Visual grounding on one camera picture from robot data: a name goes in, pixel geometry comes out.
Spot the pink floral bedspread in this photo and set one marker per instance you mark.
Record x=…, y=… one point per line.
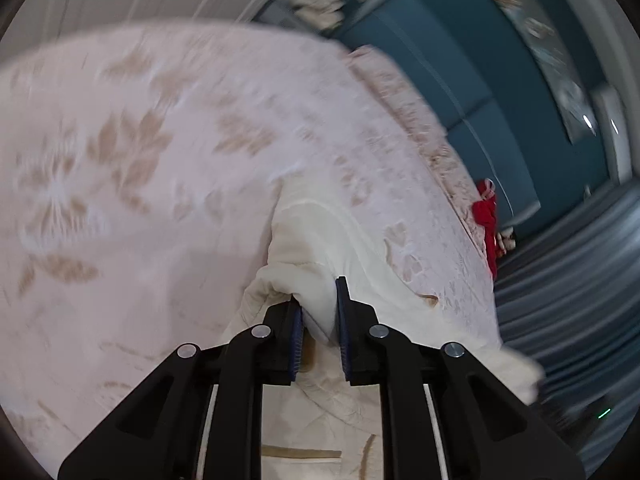
x=150, y=210

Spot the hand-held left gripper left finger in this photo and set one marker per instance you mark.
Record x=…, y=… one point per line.
x=296, y=340

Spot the red cloth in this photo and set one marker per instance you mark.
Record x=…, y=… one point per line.
x=486, y=215

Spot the pale floral cloth pile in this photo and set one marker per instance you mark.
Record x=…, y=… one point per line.
x=315, y=5

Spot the small plush doll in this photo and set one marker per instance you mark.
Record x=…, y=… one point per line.
x=510, y=246
x=504, y=235

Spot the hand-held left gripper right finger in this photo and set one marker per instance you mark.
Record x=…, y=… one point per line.
x=343, y=330

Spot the grey-blue curtain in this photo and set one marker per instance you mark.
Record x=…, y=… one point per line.
x=575, y=285

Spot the blue padded headboard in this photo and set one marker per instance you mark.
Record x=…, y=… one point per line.
x=440, y=85

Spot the wall poster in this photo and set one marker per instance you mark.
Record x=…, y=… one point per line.
x=545, y=45

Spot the cream quilted comforter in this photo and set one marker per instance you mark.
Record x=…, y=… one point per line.
x=310, y=240

